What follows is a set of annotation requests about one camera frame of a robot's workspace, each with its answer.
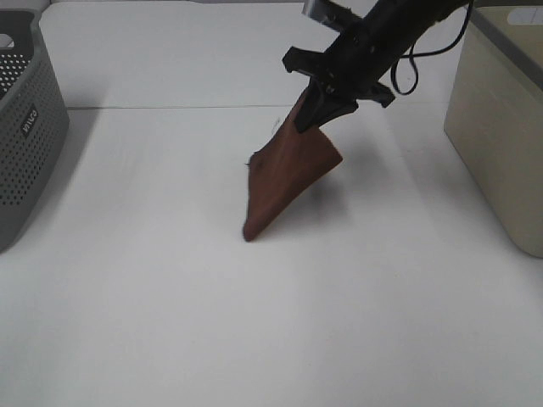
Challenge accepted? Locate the beige plastic basket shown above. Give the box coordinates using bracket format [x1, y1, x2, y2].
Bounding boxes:
[445, 1, 542, 257]

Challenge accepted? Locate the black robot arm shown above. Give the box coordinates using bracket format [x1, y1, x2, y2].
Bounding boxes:
[283, 0, 465, 132]

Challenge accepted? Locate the grey perforated plastic basket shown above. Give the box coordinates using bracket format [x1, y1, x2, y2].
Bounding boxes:
[1, 8, 70, 250]

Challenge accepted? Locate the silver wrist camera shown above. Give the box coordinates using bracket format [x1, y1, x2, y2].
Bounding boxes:
[302, 0, 361, 32]

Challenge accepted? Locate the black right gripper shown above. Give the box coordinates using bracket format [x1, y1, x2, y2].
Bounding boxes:
[283, 30, 395, 133]

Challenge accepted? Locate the black cable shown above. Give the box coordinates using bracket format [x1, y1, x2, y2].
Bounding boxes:
[390, 0, 476, 97]

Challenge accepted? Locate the brown towel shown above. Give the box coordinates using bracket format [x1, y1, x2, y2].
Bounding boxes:
[242, 91, 343, 242]

